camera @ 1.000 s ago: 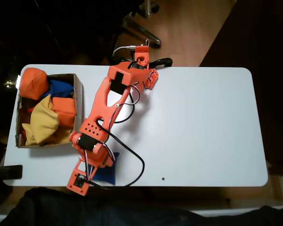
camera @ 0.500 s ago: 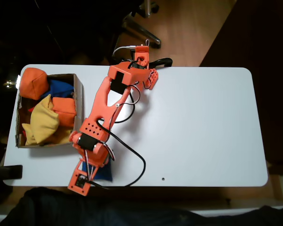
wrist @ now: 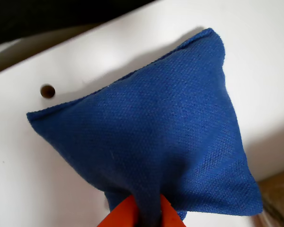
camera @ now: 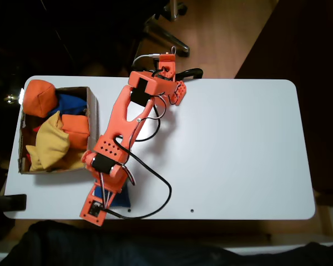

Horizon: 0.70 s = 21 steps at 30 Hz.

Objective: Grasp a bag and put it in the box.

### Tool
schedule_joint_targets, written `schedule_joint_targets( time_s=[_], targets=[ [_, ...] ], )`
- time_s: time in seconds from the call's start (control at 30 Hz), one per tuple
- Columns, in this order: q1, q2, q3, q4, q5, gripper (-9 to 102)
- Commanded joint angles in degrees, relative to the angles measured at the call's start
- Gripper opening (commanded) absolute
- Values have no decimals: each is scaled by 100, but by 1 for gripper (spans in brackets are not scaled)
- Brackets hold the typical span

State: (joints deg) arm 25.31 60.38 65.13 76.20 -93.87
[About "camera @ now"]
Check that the red bean bag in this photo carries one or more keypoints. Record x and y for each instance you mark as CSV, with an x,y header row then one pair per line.
x,y
36,129

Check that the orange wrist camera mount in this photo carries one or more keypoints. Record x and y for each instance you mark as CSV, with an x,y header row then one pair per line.
x,y
90,214

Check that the small orange bean bag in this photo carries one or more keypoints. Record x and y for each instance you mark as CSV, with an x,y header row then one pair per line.
x,y
76,130

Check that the shiny metal fixture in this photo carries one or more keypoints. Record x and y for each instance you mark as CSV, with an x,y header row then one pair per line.
x,y
20,95

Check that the office chair base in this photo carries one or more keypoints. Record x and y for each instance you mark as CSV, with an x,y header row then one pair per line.
x,y
166,34

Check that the large orange bean bag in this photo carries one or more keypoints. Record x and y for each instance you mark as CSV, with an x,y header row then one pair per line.
x,y
39,97

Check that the blue bean bag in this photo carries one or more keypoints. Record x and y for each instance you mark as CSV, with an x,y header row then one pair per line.
x,y
122,200
72,104

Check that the large yellow bean bag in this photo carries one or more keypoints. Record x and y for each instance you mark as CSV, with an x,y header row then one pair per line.
x,y
51,141

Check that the flat yellow bean bag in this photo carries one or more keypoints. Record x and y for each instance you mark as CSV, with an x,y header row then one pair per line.
x,y
72,163

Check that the black table clamp block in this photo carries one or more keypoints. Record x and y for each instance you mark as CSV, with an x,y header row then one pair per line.
x,y
11,202

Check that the cardboard box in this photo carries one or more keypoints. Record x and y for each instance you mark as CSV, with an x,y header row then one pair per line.
x,y
93,116

